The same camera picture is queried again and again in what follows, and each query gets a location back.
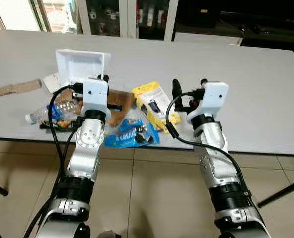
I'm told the brown paper bag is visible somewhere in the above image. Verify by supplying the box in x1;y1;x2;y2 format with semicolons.
106;89;136;127

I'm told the white foam food box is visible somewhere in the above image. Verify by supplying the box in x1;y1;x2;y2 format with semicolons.
55;48;112;93

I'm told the yellow product package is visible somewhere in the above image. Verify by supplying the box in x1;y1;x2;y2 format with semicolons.
131;81;183;134

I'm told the blue cream biscuit wrapper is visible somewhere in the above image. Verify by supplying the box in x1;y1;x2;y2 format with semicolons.
103;118;160;149

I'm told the clear plastic bottle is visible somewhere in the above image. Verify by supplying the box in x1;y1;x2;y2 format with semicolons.
25;96;84;125

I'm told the white paper scrap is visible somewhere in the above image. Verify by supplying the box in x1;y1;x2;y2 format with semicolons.
42;73;61;94

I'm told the white table with black legs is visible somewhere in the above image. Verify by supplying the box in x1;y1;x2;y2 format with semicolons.
0;29;294;208

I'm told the dark crumpled wrapper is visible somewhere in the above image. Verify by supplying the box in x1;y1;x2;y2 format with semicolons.
47;118;79;133

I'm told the white framed glass cabinet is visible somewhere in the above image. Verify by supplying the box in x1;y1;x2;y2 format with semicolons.
76;0;180;41

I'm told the black low cabinet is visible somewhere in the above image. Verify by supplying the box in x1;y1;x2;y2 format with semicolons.
173;0;294;61

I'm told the brown cardboard strip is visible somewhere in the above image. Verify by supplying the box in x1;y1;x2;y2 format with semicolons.
0;79;42;99

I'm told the bright window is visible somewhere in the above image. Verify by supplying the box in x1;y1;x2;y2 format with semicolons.
0;0;79;34

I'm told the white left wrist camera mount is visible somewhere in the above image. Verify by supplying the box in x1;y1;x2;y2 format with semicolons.
81;78;110;116

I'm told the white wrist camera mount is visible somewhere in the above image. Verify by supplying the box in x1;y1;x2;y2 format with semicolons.
186;81;230;124
81;78;110;116

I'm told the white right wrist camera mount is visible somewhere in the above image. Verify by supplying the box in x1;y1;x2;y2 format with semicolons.
186;81;230;124

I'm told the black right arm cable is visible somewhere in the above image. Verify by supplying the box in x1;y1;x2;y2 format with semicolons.
165;90;253;200

